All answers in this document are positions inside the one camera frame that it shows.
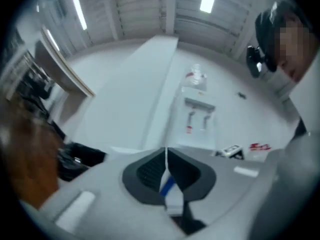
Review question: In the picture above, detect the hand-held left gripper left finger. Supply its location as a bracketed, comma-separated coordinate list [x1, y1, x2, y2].
[18, 146, 187, 240]

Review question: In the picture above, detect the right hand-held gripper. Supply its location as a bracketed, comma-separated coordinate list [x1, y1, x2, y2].
[216, 144, 245, 160]

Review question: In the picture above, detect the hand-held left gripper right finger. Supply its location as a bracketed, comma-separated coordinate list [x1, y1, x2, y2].
[166, 146, 285, 236]

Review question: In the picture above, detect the white water dispenser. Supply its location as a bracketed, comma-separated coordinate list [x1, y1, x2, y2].
[174, 85, 218, 150]

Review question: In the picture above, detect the clear plastic water bottle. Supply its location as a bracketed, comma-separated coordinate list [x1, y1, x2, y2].
[247, 141, 273, 157]
[184, 63, 209, 93]

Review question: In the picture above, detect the black garbage bag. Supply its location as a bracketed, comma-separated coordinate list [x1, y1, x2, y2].
[56, 141, 108, 183]

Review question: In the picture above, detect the grey tap with red lever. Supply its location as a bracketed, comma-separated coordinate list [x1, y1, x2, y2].
[187, 110, 196, 133]

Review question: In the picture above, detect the person's head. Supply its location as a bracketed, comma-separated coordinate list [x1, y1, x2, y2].
[273, 18, 315, 84]

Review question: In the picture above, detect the white desk with wooden edge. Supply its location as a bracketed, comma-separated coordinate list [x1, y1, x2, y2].
[33, 26, 97, 99]

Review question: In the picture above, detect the black head-mounted camera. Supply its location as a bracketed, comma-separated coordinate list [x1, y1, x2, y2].
[246, 45, 266, 79]

